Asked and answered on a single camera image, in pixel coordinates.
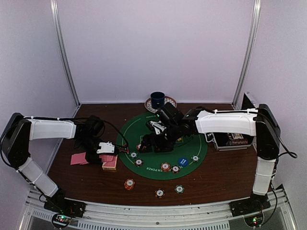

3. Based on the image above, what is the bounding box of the blue cup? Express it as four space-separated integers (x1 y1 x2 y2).
150 92 165 109

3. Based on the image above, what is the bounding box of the aluminium poker case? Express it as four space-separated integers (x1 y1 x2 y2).
205 92 259 151

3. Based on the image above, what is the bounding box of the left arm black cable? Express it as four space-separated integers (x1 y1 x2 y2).
71 116 130 151

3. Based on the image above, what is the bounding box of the black triangular all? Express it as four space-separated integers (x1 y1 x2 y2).
120 146 130 153

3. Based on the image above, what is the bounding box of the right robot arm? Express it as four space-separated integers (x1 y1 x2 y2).
138 103 280 212

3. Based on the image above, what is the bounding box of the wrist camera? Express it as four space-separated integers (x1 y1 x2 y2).
96 142 115 154
146 120 166 135

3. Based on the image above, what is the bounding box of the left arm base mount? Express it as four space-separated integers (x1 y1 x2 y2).
44 199 86 229

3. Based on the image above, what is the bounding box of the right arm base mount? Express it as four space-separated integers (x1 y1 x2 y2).
229 198 271 228

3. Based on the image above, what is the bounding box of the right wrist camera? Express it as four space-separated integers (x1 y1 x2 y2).
146 120 166 135

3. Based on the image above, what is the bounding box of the red orange chip stack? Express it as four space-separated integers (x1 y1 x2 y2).
124 179 135 190

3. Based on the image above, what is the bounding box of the patterned saucer plate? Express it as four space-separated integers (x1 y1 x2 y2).
144 96 177 113

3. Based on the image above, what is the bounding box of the green round poker mat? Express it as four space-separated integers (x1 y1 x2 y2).
119 113 208 180

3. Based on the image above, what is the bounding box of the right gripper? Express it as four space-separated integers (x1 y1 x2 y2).
140 123 181 153

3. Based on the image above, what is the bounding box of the aluminium front rail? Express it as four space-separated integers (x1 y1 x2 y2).
17 189 298 230

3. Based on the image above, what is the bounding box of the card deck box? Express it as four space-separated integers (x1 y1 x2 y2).
102 160 118 170

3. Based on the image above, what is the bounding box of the blue small blind button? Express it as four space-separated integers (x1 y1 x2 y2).
177 158 189 167

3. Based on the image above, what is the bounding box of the red backed card deck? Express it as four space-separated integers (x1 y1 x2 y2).
99 154 118 163

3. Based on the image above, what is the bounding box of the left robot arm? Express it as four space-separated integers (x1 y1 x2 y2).
0 113 119 213

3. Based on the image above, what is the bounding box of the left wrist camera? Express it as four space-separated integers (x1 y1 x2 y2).
96 142 115 154

